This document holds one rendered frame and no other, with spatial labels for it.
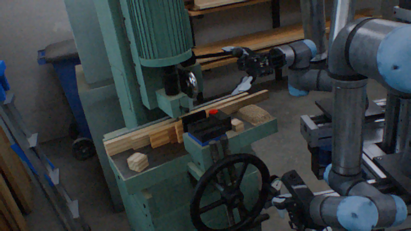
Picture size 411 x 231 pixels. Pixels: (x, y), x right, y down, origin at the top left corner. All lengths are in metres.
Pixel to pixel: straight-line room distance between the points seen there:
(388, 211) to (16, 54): 3.17
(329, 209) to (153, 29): 0.70
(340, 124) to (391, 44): 0.27
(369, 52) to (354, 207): 0.33
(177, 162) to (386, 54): 0.72
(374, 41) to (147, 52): 0.67
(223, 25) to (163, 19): 2.70
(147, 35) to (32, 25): 2.41
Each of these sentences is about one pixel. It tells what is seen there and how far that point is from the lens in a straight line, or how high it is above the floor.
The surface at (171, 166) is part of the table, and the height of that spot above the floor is 0.88.
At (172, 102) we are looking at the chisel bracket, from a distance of 1.19.
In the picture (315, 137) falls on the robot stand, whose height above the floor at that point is 0.73.
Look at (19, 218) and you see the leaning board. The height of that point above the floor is 0.15.
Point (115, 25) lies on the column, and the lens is 1.31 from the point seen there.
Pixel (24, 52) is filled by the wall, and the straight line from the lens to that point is 3.50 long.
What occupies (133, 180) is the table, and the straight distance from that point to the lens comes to 1.11.
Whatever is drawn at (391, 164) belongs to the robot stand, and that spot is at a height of 0.82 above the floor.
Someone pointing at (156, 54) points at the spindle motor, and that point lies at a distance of 1.11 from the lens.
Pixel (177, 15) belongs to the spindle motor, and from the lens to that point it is 1.11.
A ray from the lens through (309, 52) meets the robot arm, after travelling 1.26.
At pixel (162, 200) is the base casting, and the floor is 0.77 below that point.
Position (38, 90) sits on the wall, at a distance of 3.58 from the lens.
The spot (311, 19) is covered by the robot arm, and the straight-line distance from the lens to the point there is 1.41.
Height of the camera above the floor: 1.50
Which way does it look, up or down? 26 degrees down
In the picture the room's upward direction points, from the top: 8 degrees counter-clockwise
